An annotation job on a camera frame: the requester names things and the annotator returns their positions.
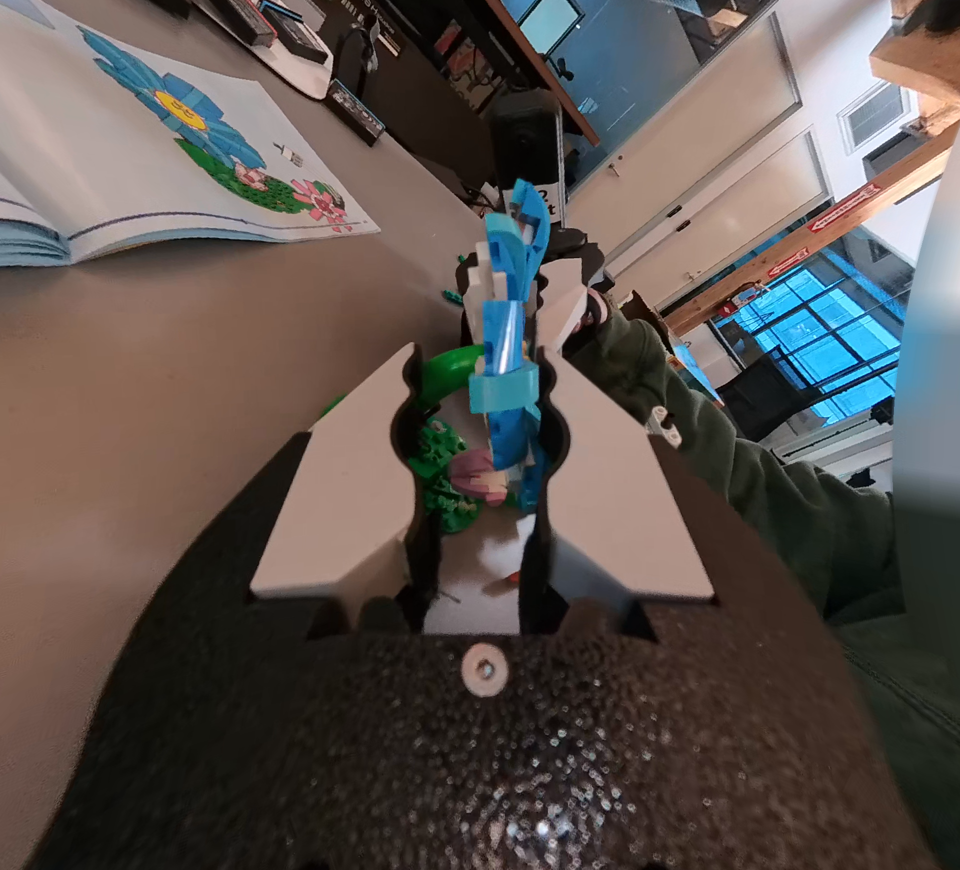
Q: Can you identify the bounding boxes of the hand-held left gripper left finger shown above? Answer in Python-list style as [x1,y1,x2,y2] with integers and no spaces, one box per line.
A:
[249,342,444,617]

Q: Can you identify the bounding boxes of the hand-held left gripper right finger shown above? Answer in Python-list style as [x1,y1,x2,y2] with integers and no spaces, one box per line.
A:
[519,347,715,617]

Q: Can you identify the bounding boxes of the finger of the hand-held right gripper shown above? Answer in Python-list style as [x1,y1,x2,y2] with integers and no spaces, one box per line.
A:
[459,262,490,342]
[536,258,591,355]

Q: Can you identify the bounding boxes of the blue lego petal piece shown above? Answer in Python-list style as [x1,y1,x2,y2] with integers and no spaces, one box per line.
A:
[480,178,554,304]

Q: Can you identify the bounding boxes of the blue lego flower model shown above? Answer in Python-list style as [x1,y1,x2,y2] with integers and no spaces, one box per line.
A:
[322,300,571,535]

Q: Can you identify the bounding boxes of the person's right forearm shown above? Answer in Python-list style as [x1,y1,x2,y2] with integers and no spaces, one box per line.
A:
[566,296,905,619]

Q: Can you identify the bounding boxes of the lego instruction booklet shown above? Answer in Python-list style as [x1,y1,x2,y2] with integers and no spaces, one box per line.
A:
[0,0,381,268]

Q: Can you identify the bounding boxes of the person's right hand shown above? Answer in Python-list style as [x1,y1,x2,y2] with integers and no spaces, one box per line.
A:
[573,287,631,346]

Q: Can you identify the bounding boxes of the black bag white print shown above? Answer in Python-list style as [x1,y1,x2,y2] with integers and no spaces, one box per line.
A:
[322,0,451,136]

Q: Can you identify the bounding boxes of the computer monitor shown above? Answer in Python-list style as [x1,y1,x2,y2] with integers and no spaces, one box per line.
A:
[517,0,586,58]

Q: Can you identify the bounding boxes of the black box blue edge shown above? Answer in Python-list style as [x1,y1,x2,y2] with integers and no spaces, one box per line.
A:
[258,0,332,66]
[324,78,388,148]

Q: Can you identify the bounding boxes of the glass office partition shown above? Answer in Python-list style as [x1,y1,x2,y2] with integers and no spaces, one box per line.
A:
[457,0,800,188]

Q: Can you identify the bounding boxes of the white door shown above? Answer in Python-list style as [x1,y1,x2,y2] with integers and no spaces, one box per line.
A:
[600,127,835,304]

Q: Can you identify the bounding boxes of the large paned window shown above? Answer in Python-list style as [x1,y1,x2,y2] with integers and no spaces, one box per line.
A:
[712,247,920,428]

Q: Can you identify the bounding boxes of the wooden beam red stickers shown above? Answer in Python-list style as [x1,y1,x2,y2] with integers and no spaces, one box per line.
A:
[663,135,960,336]

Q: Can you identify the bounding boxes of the wall vent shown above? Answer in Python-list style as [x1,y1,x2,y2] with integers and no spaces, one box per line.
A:
[836,81,920,154]

